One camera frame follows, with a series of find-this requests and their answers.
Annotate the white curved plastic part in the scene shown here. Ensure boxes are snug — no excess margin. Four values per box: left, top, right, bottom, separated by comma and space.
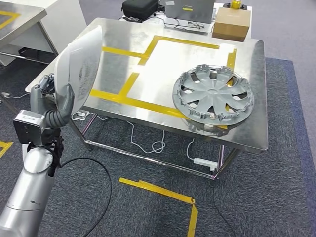
54, 25, 103, 114

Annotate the yellow table tape marking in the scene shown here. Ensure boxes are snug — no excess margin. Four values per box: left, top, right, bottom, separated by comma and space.
90, 35, 238, 130
0, 10, 21, 30

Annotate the yellow floor tape strip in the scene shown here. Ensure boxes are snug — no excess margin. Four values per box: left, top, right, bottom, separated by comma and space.
0, 140, 14, 159
119, 177, 198, 237

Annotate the grey plastic wheel cover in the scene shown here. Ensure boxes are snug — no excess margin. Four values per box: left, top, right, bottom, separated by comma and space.
172, 64, 255, 127

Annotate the white power strip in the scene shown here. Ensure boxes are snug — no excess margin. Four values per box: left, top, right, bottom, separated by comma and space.
193, 158, 219, 172

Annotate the white desk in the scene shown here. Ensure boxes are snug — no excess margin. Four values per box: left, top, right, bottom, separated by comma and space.
120, 1, 253, 40

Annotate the stainless steel table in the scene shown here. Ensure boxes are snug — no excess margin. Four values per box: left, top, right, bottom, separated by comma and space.
26, 18, 268, 181
0, 0, 48, 66

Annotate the white power adapter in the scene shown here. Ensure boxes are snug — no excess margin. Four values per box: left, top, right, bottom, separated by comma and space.
72, 110, 90, 121

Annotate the grey laptop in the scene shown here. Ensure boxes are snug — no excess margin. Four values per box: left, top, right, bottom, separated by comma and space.
164, 0, 216, 24

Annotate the black carry bag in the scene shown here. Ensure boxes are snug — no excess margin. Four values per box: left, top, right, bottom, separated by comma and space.
121, 0, 159, 21

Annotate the brown cardboard box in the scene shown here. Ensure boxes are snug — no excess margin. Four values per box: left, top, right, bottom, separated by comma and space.
212, 7, 252, 42

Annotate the yellow black device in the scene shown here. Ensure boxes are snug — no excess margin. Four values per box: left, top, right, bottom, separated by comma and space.
223, 0, 247, 10

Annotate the white cabinet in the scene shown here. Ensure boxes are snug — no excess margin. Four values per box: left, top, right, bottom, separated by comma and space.
0, 0, 87, 66

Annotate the white cable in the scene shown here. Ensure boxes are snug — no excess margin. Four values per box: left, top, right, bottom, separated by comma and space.
186, 137, 198, 161
97, 116, 166, 155

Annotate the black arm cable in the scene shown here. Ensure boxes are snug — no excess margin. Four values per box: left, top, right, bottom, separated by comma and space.
59, 158, 113, 237

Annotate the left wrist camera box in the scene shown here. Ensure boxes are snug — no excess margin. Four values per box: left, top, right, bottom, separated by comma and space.
13, 109, 46, 146

